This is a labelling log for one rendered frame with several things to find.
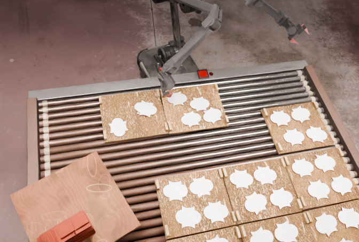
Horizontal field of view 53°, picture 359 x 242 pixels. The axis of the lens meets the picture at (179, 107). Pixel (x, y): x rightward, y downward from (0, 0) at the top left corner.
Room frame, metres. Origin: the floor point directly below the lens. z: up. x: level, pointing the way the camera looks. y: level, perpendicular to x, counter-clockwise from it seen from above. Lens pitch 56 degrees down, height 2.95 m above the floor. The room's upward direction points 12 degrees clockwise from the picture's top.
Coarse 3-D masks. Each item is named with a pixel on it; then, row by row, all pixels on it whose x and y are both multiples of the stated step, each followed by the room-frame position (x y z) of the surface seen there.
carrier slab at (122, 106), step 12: (108, 96) 1.32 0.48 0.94; (120, 96) 1.34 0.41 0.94; (132, 96) 1.36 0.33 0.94; (144, 96) 1.38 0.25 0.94; (156, 96) 1.40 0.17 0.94; (108, 108) 1.22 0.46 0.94; (120, 108) 1.24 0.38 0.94; (132, 108) 1.26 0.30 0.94; (108, 120) 1.14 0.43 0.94; (132, 120) 1.17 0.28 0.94; (144, 120) 1.19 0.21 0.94; (156, 120) 1.21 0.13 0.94; (108, 132) 1.05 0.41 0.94; (132, 132) 1.08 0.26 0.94; (144, 132) 1.10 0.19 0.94; (156, 132) 1.12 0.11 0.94; (168, 132) 1.14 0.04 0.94
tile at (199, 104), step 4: (192, 100) 1.42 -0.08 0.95; (196, 100) 1.42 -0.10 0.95; (200, 100) 1.43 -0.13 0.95; (204, 100) 1.44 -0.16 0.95; (192, 104) 1.39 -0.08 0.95; (196, 104) 1.39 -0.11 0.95; (200, 104) 1.40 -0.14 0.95; (204, 104) 1.41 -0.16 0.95; (208, 104) 1.41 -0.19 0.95; (192, 108) 1.36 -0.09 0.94; (196, 108) 1.36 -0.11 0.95; (200, 108) 1.37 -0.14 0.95; (204, 108) 1.37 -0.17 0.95
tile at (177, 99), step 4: (180, 92) 1.46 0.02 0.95; (172, 96) 1.42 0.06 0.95; (176, 96) 1.43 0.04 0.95; (180, 96) 1.43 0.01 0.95; (184, 96) 1.44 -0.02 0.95; (168, 100) 1.38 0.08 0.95; (172, 100) 1.38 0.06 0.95; (176, 100) 1.39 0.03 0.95; (180, 100) 1.40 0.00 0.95; (184, 100) 1.40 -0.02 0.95; (176, 104) 1.36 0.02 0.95; (180, 104) 1.37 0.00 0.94
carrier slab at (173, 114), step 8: (176, 88) 1.50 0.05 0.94; (184, 88) 1.51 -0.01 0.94; (192, 88) 1.53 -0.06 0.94; (200, 88) 1.54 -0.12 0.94; (208, 88) 1.56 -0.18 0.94; (192, 96) 1.46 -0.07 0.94; (200, 96) 1.47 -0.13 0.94; (208, 96) 1.49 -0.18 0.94; (216, 96) 1.50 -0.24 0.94; (168, 104) 1.35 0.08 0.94; (184, 104) 1.38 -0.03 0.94; (216, 104) 1.43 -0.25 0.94; (168, 112) 1.29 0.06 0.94; (176, 112) 1.30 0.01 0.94; (184, 112) 1.32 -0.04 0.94; (200, 112) 1.34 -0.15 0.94; (224, 112) 1.38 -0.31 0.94; (168, 120) 1.23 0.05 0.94; (176, 120) 1.24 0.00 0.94; (200, 120) 1.28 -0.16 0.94; (224, 120) 1.32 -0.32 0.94; (168, 128) 1.17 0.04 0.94; (176, 128) 1.18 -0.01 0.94; (184, 128) 1.19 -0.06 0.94; (192, 128) 1.21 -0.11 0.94; (200, 128) 1.22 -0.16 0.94; (208, 128) 1.23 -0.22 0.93
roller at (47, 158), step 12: (204, 132) 1.20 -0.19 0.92; (216, 132) 1.22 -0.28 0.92; (228, 132) 1.25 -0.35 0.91; (120, 144) 1.00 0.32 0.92; (132, 144) 1.01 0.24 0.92; (144, 144) 1.03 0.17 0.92; (156, 144) 1.05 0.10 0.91; (48, 156) 0.82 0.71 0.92; (60, 156) 0.84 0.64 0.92; (72, 156) 0.85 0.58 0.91; (84, 156) 0.88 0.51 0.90
